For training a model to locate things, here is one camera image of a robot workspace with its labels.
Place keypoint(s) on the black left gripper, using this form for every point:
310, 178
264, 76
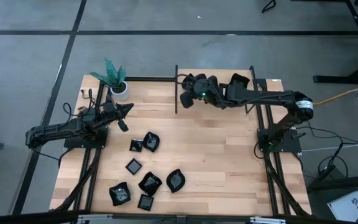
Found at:
109, 109

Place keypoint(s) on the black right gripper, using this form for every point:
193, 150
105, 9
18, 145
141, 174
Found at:
210, 90

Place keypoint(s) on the black wavy square mini plate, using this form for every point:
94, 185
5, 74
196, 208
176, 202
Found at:
120, 194
184, 84
150, 183

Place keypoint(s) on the large black square mini plate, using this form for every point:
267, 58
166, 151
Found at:
240, 79

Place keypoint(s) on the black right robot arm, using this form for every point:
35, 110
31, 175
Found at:
269, 96

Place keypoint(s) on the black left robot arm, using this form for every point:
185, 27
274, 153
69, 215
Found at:
57, 129

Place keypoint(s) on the small black square mini plate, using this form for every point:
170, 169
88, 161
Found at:
135, 145
133, 166
145, 202

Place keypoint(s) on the black leaf-shaped mini plate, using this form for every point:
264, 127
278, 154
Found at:
151, 142
176, 181

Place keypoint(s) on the green plant in white pot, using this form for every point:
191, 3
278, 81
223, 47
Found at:
120, 91

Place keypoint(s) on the black crossbeam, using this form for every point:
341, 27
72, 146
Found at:
26, 219

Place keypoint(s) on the white cardboard box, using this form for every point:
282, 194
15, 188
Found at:
348, 207

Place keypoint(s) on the wooden shelf riser black frame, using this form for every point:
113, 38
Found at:
224, 74

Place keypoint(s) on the black table edge rail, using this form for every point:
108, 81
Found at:
151, 78

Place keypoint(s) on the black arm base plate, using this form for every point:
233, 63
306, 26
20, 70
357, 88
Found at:
292, 146
73, 143

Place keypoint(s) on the black table frame rails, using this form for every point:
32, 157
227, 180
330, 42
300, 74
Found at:
76, 202
272, 193

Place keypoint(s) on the silver bracket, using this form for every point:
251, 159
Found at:
95, 219
267, 221

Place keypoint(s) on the black desk frame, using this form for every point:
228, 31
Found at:
337, 79

